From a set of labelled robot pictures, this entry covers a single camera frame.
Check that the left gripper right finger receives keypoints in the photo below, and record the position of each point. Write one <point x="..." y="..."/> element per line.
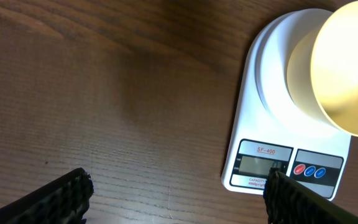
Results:
<point x="287" y="202"/>

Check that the white digital kitchen scale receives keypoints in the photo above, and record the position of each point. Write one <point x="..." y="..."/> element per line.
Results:
<point x="269" y="130"/>

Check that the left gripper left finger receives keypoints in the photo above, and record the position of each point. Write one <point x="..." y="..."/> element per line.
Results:
<point x="62" y="201"/>

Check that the yellow bowl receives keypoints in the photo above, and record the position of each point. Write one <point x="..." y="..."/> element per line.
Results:
<point x="322" y="72"/>

